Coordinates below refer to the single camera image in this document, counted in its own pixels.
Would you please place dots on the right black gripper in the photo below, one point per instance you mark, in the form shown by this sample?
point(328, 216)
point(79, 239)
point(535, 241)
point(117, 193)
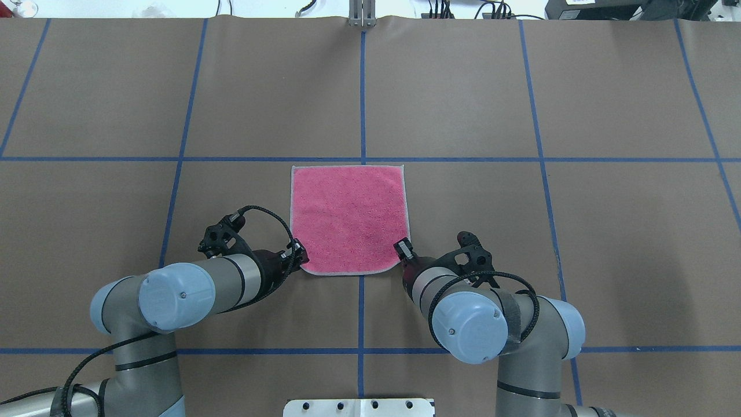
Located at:
point(410, 271)

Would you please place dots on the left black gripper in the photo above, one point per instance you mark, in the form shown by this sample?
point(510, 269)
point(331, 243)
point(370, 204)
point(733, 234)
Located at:
point(271, 266)

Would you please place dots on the pink and grey towel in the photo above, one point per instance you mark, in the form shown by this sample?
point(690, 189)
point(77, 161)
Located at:
point(349, 217)

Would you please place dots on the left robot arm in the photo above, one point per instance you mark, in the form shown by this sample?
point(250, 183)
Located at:
point(138, 374)

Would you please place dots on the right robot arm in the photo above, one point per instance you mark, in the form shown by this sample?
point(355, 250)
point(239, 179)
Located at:
point(479, 314)

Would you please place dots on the black box top right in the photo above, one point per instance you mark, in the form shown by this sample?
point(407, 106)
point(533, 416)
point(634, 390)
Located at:
point(628, 10)

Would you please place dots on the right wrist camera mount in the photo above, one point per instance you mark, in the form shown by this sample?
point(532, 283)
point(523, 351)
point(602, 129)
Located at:
point(469, 259)

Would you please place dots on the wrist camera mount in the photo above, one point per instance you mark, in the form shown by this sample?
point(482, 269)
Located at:
point(223, 239)
point(469, 259)

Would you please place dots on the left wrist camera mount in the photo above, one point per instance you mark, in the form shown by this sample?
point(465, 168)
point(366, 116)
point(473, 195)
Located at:
point(223, 239)

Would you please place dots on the white metal base plate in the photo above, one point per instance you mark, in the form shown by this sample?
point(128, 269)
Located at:
point(361, 407)

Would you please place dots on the aluminium post at table edge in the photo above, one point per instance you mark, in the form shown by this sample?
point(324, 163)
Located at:
point(362, 13)

